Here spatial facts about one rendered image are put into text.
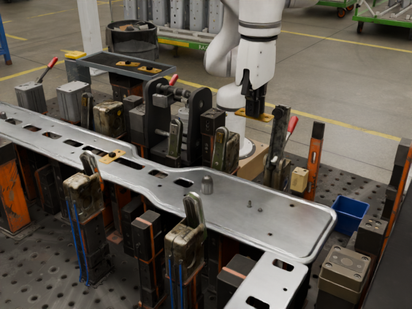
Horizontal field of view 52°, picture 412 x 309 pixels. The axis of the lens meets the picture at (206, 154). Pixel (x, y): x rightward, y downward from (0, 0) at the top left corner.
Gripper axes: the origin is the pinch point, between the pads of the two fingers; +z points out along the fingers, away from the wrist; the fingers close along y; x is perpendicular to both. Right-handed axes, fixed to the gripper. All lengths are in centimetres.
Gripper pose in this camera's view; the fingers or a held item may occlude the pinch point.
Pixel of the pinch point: (255, 105)
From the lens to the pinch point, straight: 94.1
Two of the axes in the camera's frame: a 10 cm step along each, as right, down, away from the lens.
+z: 0.0, 8.7, 4.9
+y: -5.3, 4.2, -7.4
